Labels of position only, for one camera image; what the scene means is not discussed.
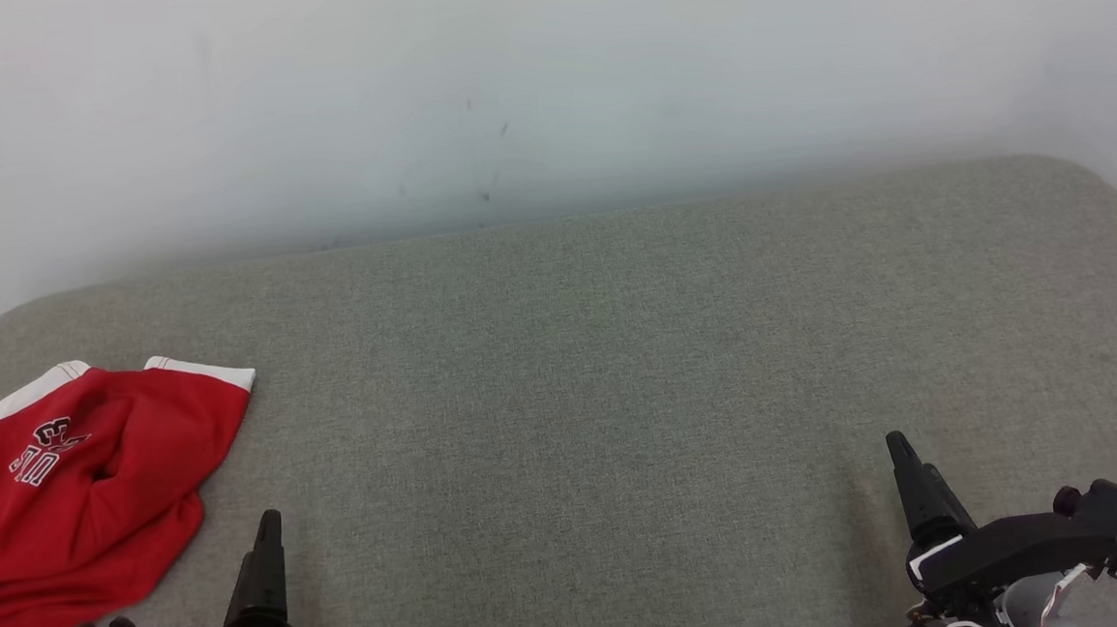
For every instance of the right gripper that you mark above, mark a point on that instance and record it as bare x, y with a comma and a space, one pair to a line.
937, 555

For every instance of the red shorts white hem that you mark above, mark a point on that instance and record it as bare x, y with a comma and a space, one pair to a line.
140, 446

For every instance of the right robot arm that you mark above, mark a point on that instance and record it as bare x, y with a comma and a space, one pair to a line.
1028, 610

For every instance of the grey fabric sofa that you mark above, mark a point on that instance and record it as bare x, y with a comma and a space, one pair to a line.
602, 398

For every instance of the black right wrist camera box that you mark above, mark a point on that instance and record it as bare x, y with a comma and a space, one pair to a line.
1047, 536

